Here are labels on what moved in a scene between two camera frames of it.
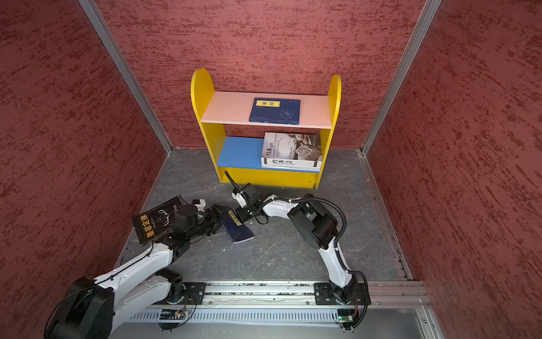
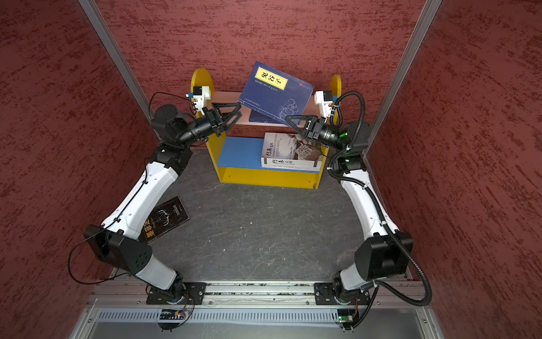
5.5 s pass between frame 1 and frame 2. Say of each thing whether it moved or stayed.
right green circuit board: stayed
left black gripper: moved
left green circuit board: stayed
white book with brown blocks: stayed
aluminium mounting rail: stayed
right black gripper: moved
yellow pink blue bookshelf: stayed
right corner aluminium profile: stayed
